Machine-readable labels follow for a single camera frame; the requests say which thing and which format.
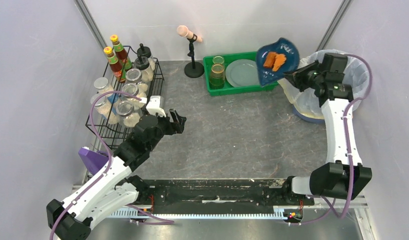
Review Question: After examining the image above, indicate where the dark blue leaf plate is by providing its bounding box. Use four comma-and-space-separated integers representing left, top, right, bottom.
255, 37, 300, 87

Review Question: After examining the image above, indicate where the glass jar silver rim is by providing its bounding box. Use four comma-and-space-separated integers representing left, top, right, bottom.
121, 83, 148, 108

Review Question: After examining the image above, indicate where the small glass jar rice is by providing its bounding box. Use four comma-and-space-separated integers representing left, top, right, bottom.
125, 68, 149, 93

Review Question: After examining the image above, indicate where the amber glass cup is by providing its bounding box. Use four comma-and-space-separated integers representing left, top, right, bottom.
210, 64, 225, 76

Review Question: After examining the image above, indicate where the blue label spice jar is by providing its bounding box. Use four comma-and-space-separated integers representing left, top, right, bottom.
90, 93, 120, 125
93, 77, 121, 106

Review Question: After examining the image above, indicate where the black lid spice jar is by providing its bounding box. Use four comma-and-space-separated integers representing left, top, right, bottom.
134, 54, 154, 83

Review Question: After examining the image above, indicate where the grey round plate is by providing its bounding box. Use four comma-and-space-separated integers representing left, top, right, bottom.
225, 59, 260, 87

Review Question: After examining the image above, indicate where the sauce bottle yellow cap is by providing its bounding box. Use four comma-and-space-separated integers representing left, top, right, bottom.
103, 46, 126, 83

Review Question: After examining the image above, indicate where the green glass cup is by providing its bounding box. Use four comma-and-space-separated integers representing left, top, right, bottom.
212, 55, 225, 66

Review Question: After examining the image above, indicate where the black knob lid jar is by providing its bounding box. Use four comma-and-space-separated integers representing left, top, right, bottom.
136, 43, 156, 71

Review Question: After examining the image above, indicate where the smoky grey glass cup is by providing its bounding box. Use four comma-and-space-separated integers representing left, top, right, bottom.
209, 75, 225, 90

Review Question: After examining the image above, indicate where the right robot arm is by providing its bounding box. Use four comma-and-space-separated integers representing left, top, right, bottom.
284, 53, 372, 200

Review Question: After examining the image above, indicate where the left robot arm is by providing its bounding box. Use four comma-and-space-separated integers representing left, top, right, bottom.
46, 109, 187, 240

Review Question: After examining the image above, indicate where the trash bin with plastic bag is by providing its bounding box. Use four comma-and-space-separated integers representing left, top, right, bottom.
278, 49, 370, 124

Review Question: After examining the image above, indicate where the orange breaded food piece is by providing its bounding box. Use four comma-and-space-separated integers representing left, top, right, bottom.
272, 53, 287, 72

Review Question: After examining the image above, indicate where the brown fried food piece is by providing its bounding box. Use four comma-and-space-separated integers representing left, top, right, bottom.
263, 51, 277, 69

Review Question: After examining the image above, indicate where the black microphone stand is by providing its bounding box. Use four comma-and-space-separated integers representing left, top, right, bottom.
184, 34, 205, 78

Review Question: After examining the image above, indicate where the green plastic tray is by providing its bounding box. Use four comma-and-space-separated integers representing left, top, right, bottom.
203, 52, 279, 97

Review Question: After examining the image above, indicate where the purple plastic base cover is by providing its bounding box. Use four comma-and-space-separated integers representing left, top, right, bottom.
78, 146, 109, 175

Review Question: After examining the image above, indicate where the beige microphone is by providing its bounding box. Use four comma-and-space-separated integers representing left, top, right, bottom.
176, 25, 203, 43

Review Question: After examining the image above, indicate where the black wire rack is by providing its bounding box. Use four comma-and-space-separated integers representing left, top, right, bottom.
90, 45, 165, 150

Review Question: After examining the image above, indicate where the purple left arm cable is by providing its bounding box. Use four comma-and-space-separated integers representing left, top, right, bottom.
48, 91, 176, 240

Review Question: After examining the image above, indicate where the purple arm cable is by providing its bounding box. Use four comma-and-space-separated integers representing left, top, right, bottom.
290, 54, 374, 226
48, 91, 176, 240

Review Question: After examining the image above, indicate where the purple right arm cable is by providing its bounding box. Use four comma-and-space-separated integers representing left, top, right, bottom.
290, 54, 374, 226

